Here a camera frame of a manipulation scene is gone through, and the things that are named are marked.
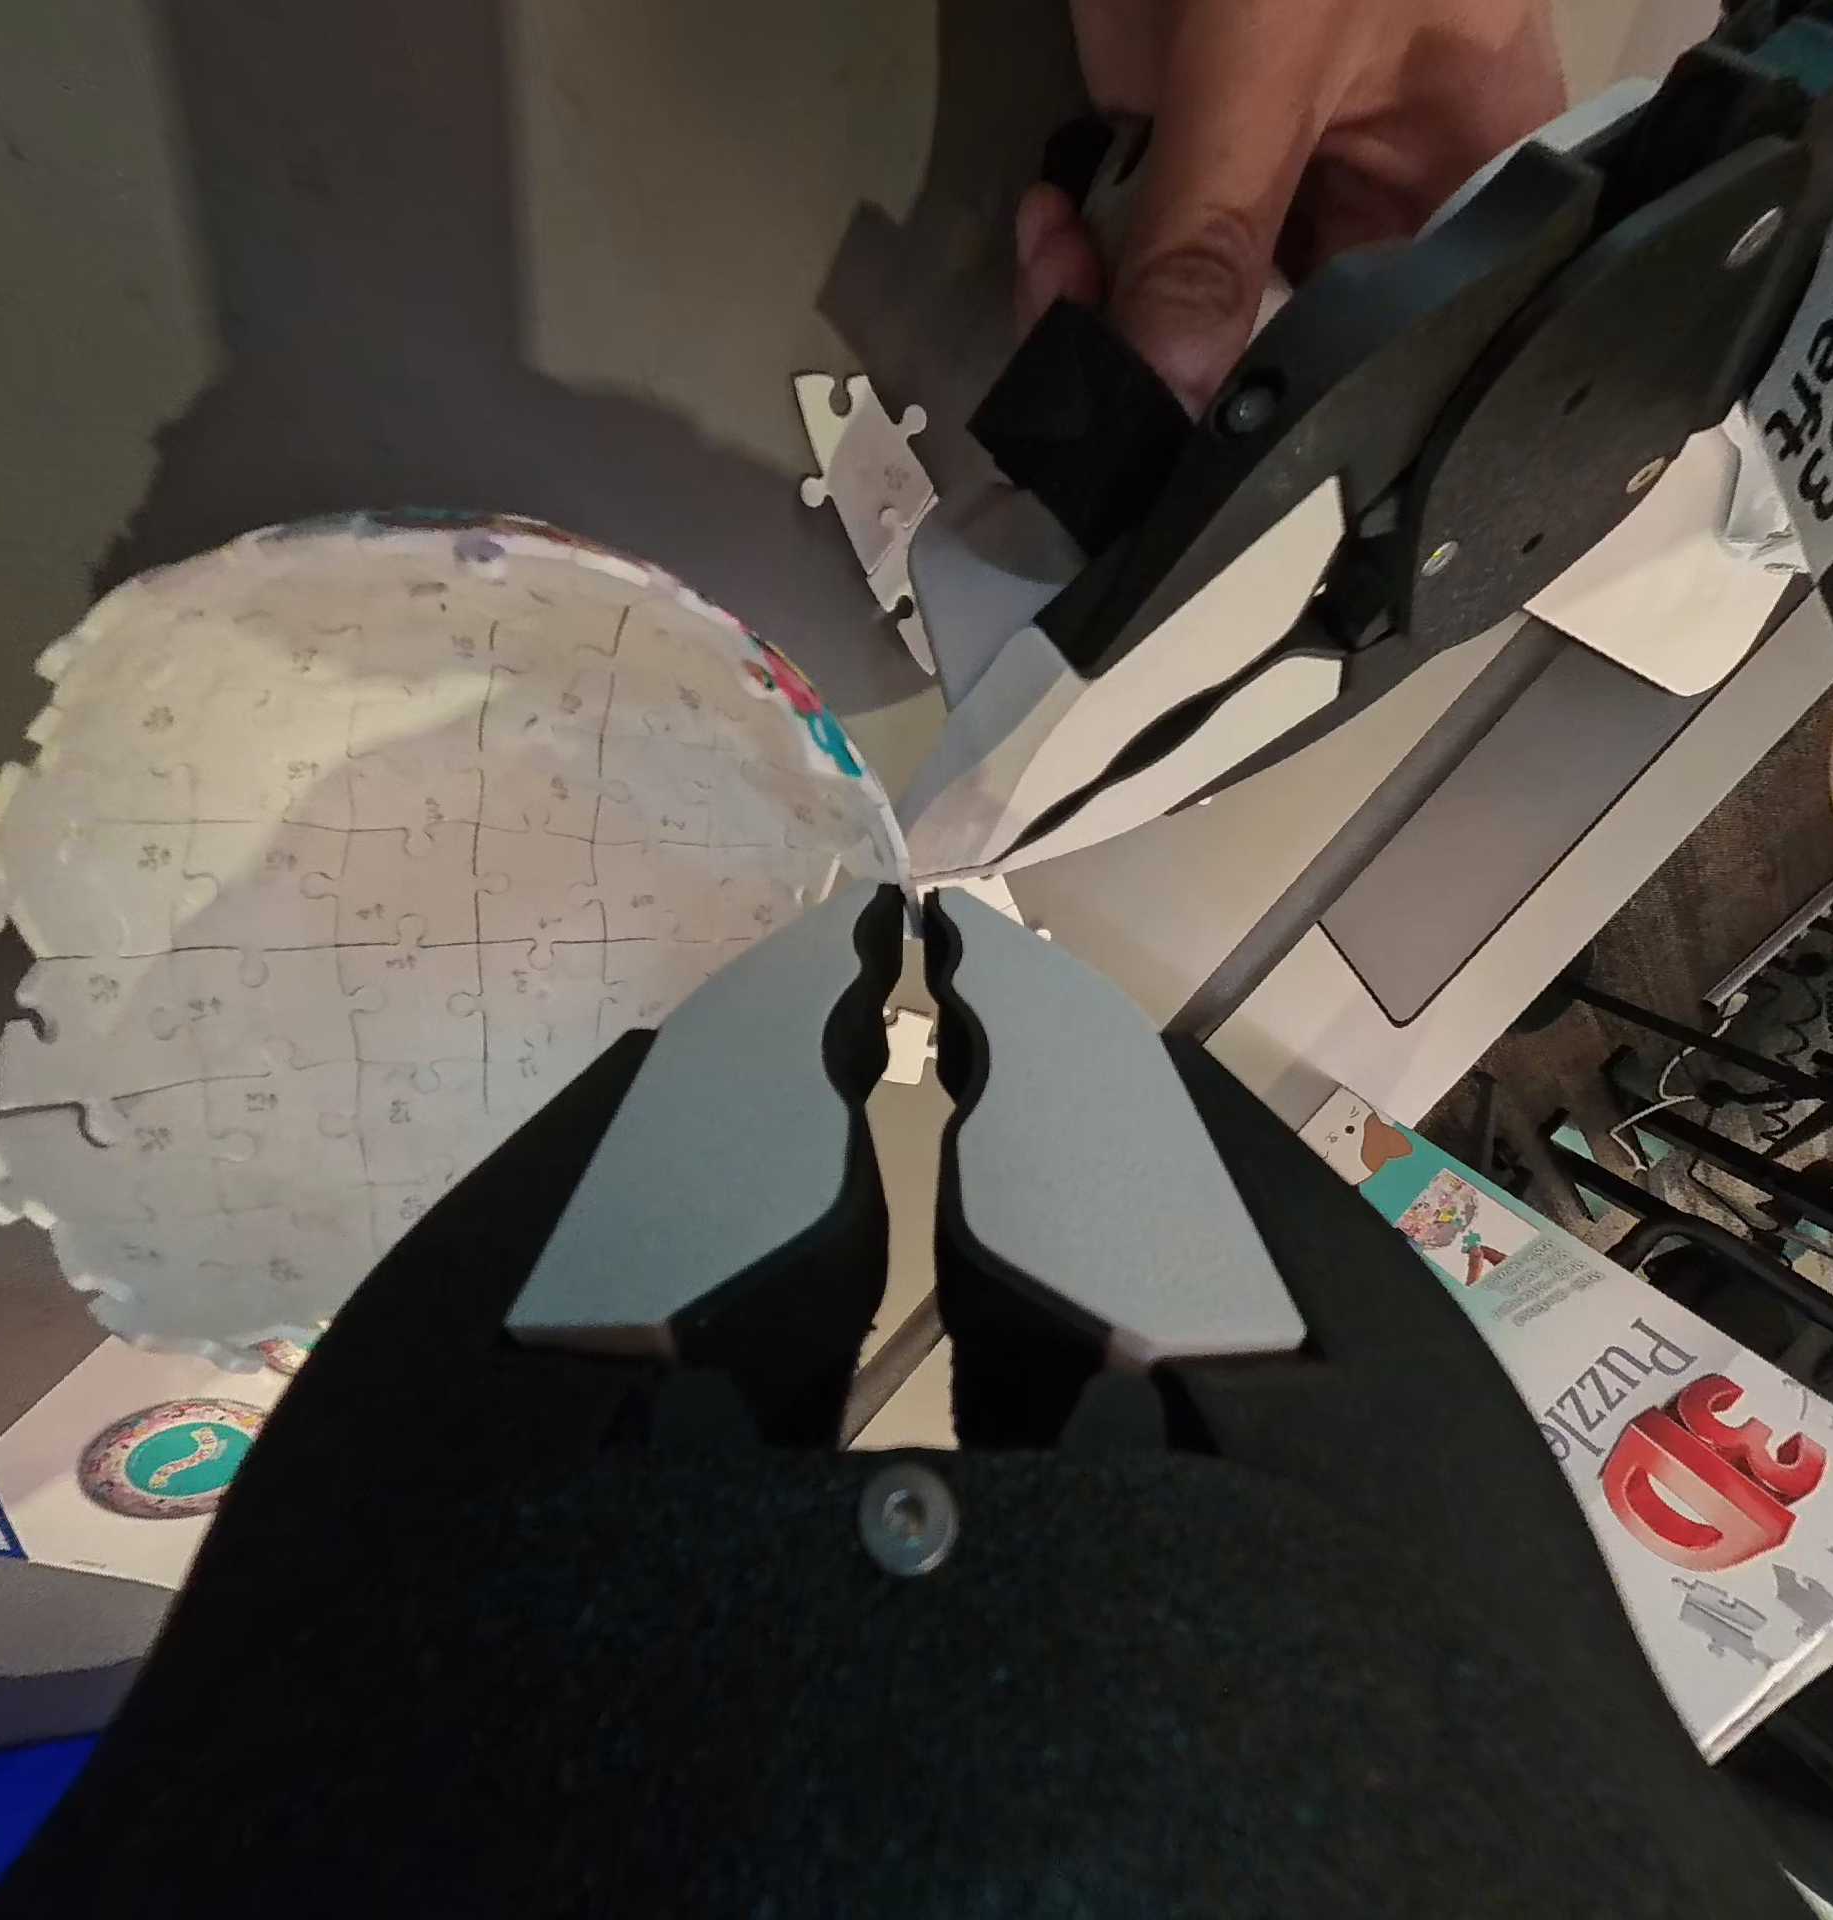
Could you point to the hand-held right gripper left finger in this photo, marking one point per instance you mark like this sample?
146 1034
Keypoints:
693 1170

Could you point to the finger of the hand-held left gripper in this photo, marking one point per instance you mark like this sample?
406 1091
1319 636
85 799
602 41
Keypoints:
1153 643
1221 754

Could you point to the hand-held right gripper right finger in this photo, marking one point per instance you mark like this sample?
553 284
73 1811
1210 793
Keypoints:
1135 1170

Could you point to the single white puzzle piece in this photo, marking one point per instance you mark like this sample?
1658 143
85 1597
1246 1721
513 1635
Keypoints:
910 1040

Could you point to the puzzle pieces group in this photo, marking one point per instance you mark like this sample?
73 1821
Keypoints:
871 496

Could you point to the partly built white puzzle ball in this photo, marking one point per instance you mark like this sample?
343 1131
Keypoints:
378 897

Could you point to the colourful puzzle ball box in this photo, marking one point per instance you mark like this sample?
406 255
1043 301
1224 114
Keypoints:
1641 1437

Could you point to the person's left hand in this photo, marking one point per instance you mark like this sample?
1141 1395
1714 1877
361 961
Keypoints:
1279 133

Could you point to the dark grey table flap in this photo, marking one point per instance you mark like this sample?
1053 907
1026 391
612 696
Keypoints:
1515 841

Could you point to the black wheeled chair base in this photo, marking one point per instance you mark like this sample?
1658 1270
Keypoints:
1728 1107

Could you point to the printed instruction leaflet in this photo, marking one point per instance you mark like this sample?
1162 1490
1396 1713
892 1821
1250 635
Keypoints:
127 1471

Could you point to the blue plastic bin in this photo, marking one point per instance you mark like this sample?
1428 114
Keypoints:
10 1802

